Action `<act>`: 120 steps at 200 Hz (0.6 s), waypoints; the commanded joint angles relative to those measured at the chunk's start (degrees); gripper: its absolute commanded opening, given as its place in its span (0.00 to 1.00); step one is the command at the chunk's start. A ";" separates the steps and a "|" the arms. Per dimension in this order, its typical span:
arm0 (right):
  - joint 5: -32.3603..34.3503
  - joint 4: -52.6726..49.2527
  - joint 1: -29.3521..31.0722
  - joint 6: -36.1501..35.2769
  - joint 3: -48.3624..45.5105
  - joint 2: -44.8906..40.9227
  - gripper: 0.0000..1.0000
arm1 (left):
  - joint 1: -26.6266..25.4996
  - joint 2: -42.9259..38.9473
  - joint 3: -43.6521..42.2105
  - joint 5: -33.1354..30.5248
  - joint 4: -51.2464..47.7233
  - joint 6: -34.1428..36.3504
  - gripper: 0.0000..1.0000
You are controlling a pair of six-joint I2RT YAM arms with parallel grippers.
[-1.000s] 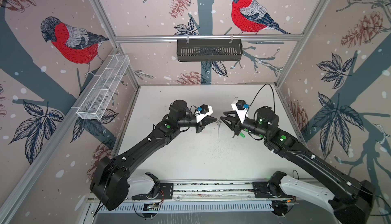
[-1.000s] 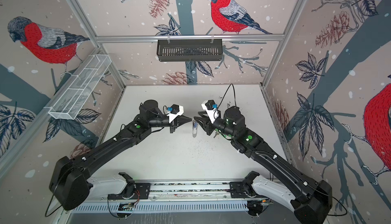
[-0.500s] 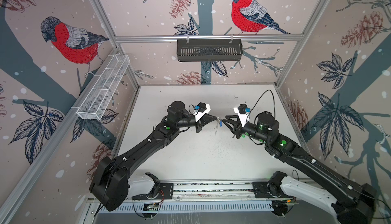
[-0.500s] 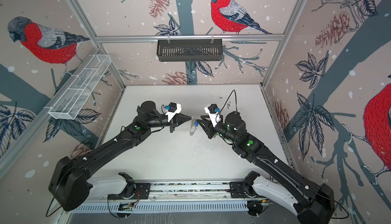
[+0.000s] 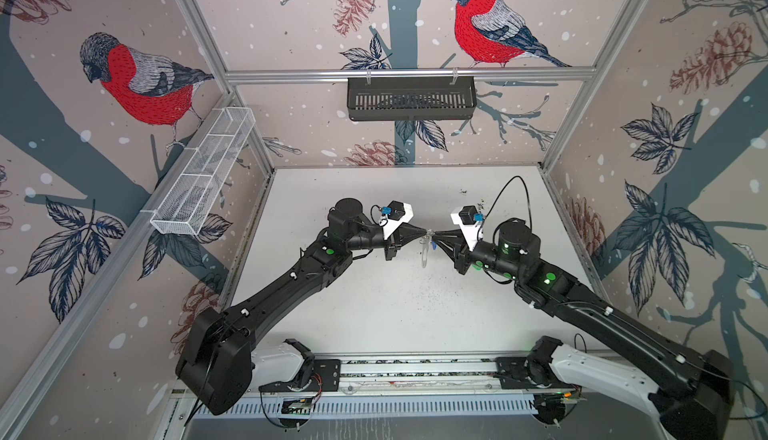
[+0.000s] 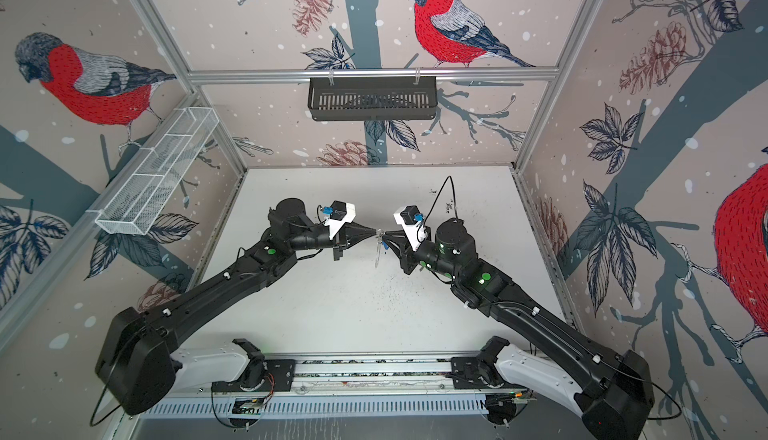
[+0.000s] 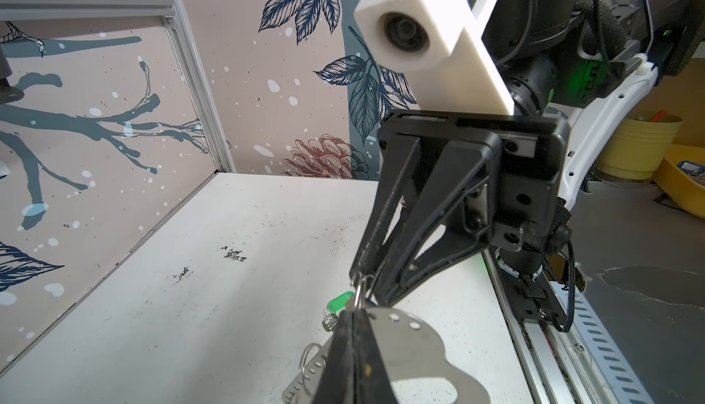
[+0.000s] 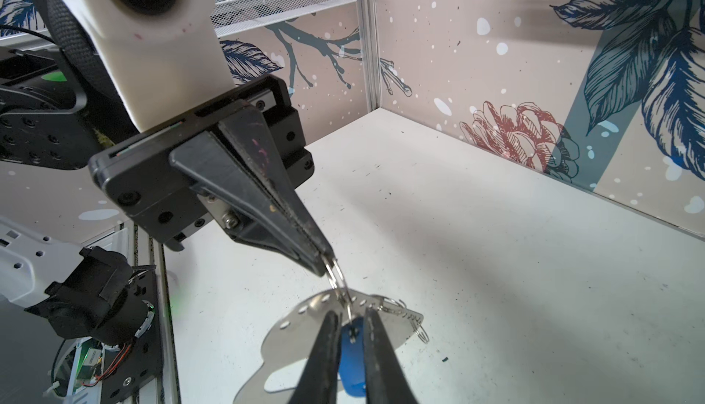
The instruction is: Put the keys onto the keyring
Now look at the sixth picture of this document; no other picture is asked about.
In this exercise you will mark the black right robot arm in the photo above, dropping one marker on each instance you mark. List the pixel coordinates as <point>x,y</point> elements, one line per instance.
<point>612,393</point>

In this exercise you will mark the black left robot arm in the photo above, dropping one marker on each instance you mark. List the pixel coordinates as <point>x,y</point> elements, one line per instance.
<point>136,363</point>

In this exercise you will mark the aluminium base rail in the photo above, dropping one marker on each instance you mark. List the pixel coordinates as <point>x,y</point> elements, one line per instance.
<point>363,386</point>

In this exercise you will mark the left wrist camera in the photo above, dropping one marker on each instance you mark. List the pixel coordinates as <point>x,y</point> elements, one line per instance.
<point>338,212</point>

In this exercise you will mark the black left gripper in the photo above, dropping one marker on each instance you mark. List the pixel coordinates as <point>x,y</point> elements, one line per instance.
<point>344,241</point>

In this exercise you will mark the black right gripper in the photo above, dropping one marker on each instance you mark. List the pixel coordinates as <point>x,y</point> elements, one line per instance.
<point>407,256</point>

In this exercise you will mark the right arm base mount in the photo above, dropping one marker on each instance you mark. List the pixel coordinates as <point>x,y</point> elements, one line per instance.
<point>480,371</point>

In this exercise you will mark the small circuit board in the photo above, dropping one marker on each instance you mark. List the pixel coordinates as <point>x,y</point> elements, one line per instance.
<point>249,406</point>

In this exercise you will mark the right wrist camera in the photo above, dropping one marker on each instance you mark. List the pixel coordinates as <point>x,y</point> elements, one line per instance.
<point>412,222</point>

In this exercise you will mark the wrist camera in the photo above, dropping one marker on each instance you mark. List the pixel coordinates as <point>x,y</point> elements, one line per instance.
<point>338,212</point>
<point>412,222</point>

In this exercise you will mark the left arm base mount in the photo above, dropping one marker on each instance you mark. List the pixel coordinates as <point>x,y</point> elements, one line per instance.
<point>260,374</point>

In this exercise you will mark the white wire mesh basket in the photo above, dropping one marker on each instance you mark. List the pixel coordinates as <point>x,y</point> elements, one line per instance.
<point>140,200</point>

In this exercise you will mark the black wall basket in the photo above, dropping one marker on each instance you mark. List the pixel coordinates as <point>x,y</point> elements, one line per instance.
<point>364,99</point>

